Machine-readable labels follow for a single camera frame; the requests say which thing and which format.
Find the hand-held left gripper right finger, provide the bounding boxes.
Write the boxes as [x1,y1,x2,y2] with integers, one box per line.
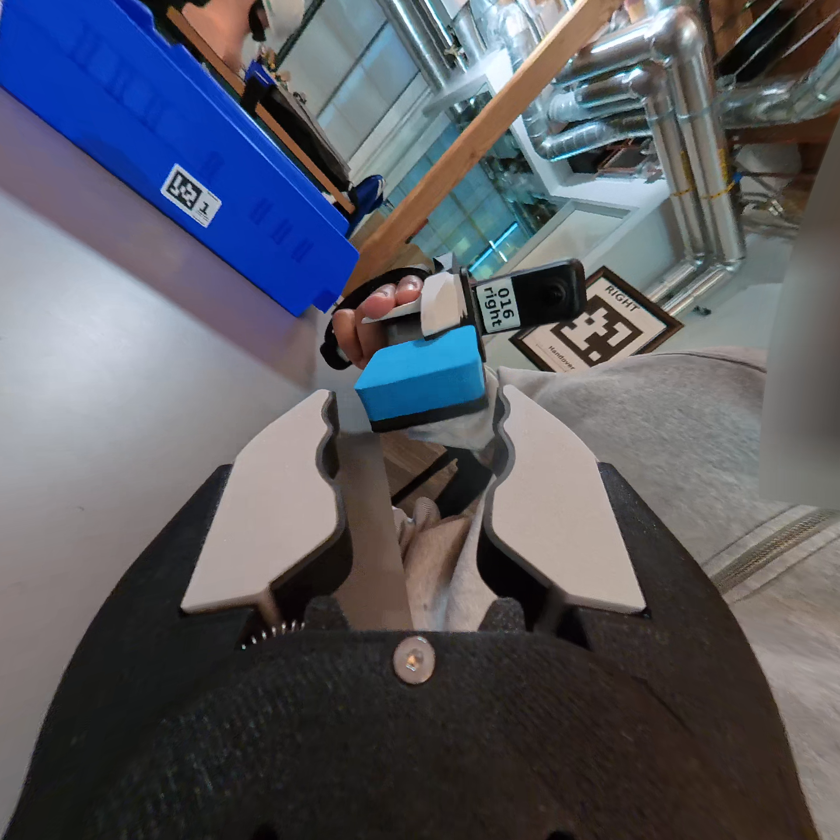
[476,385,648,632]

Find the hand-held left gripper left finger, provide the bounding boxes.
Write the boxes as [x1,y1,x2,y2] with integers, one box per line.
[180,389,352,627]

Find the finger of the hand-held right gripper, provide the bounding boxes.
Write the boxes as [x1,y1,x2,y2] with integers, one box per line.
[360,252,471,340]

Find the blue foam eraser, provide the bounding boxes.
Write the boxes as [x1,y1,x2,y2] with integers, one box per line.
[353,325,488,435]

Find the blue plastic storage bin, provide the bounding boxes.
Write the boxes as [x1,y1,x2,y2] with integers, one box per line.
[0,0,361,318]

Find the person's right forearm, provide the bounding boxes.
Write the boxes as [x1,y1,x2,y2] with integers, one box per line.
[410,346,769,565]

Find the person's right hand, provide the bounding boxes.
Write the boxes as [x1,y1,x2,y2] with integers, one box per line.
[331,276,426,370]

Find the framed black-white marker poster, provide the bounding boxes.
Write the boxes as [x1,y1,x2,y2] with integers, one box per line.
[508,266,685,375]

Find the wooden support beam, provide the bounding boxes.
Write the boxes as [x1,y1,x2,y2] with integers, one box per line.
[341,0,624,298]

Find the silver ventilation ducts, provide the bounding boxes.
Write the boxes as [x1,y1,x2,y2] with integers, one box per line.
[374,0,840,316]

